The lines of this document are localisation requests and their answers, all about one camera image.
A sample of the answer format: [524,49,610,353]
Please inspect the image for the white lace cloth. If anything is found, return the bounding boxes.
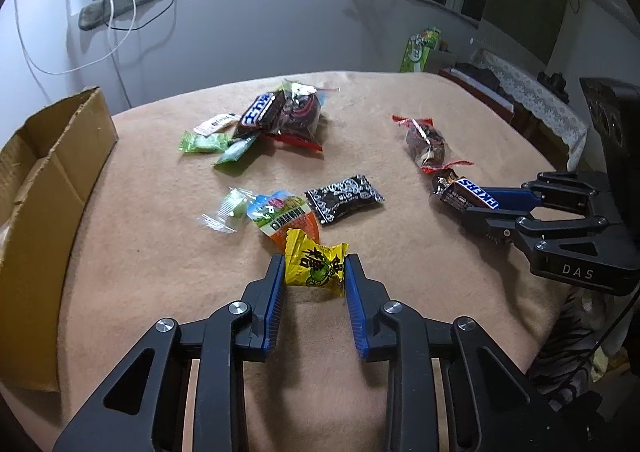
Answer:
[472,48,591,173]

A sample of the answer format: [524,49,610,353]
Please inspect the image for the black patterned snack packet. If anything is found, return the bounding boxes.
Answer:
[305,173,386,227]

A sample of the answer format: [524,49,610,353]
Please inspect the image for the dark snack red twisted ends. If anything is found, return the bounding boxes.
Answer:
[391,114,473,175]

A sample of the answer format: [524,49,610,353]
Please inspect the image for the green stick packet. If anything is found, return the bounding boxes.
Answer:
[214,134,261,167]

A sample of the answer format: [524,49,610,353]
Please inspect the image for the pink sachet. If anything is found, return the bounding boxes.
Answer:
[194,112,243,137]

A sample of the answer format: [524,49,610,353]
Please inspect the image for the clear wrapped green candy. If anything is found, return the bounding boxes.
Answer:
[197,187,256,235]

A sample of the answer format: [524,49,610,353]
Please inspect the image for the striped cloth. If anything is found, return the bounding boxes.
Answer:
[525,292,606,398]

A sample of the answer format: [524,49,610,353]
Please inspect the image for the orange and green snack packet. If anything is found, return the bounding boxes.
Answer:
[245,189,321,250]

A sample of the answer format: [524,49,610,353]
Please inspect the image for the clear bag of dark snacks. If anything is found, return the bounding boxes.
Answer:
[260,78,338,153]

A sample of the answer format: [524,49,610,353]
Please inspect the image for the white cable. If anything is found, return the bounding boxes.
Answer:
[12,0,138,75]

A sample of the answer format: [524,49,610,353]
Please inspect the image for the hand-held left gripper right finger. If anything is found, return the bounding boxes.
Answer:
[344,253,571,452]

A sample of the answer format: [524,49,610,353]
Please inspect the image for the light green candy packet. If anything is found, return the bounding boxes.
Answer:
[179,130,233,155]

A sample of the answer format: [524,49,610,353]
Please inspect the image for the brown chocolate bar blue lettering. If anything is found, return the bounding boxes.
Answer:
[232,92,286,140]

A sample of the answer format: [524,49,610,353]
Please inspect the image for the green carton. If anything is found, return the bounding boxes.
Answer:
[400,27,443,74]

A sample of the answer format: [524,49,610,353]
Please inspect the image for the cardboard box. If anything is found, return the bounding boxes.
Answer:
[0,86,119,393]

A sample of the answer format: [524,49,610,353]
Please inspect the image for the yellow candy packet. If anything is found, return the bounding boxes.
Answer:
[284,228,351,300]

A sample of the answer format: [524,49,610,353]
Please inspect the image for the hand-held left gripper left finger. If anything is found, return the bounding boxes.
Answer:
[52,254,288,452]

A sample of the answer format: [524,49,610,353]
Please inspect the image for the wooden cabinet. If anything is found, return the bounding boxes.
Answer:
[437,63,571,168]

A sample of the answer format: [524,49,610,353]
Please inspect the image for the small brown chocolate bar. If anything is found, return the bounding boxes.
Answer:
[432,169,501,213]

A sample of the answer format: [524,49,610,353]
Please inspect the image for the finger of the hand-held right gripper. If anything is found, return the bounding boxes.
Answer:
[492,172,603,215]
[461,208,622,254]

